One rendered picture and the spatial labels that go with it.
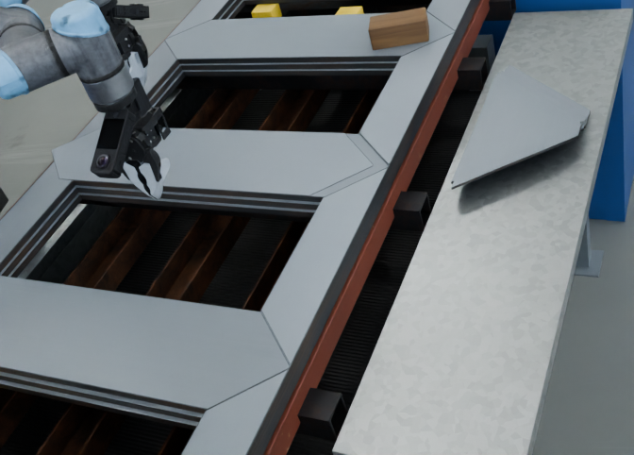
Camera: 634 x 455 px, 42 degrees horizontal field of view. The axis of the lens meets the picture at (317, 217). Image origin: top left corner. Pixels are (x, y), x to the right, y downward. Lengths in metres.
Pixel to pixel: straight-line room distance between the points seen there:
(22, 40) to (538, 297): 0.88
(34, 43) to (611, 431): 1.49
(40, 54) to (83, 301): 0.41
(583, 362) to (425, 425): 1.05
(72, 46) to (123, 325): 0.43
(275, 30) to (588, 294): 1.08
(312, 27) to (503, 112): 0.54
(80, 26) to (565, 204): 0.84
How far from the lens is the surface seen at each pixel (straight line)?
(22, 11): 1.47
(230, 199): 1.52
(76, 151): 1.82
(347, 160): 1.49
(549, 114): 1.62
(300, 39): 1.92
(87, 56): 1.32
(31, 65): 1.33
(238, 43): 1.99
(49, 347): 1.39
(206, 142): 1.67
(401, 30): 1.77
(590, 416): 2.10
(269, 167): 1.54
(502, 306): 1.32
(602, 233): 2.51
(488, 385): 1.23
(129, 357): 1.30
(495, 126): 1.60
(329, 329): 1.28
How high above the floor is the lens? 1.72
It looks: 39 degrees down
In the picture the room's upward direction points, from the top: 18 degrees counter-clockwise
